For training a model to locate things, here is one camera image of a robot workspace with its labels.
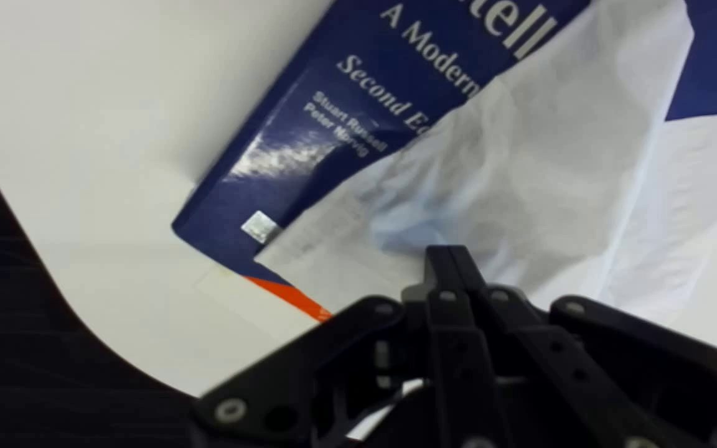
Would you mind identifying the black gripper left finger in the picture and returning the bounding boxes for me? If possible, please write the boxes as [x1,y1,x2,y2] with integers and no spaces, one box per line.
[191,247,492,448]

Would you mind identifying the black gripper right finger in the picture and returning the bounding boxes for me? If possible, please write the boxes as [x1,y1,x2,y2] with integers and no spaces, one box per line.
[477,286,717,448]

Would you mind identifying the blue hardcover book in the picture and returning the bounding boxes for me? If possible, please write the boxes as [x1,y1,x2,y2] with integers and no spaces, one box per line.
[170,0,717,324]

